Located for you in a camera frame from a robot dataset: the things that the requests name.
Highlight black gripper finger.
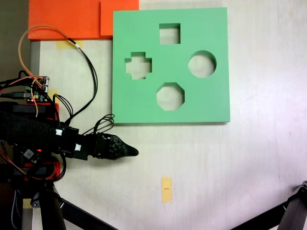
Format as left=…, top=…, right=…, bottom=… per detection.
left=109, top=135, right=140, bottom=161

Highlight large orange flat block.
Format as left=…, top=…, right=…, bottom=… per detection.
left=28, top=0, right=113, bottom=40

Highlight long yellow tape strip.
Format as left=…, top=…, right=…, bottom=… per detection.
left=161, top=177, right=173, bottom=203

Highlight black tripod leg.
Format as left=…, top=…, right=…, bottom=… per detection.
left=229, top=180, right=307, bottom=230
left=30, top=185, right=118, bottom=230

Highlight wide yellow tape piece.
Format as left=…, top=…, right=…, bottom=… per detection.
left=56, top=40, right=84, bottom=50

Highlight green shape sorter board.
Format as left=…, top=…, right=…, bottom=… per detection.
left=111, top=7, right=231, bottom=126

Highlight black looped gripper wires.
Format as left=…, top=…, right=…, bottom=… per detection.
left=82, top=114, right=116, bottom=135

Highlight orange base wires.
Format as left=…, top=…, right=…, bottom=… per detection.
left=0, top=152, right=67, bottom=182

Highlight black motor wire bundle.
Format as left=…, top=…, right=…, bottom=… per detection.
left=53, top=93, right=73, bottom=127

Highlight long black cable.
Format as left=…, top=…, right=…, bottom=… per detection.
left=68, top=37, right=98, bottom=124

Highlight circuit board with wires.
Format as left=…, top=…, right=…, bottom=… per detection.
left=24, top=75, right=51, bottom=104

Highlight black USB cable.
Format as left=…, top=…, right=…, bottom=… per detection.
left=0, top=92, right=26, bottom=99

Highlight blue braided cable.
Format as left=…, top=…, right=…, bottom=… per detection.
left=10, top=188, right=24, bottom=229

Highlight thin orange wire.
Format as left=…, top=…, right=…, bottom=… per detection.
left=18, top=24, right=72, bottom=118

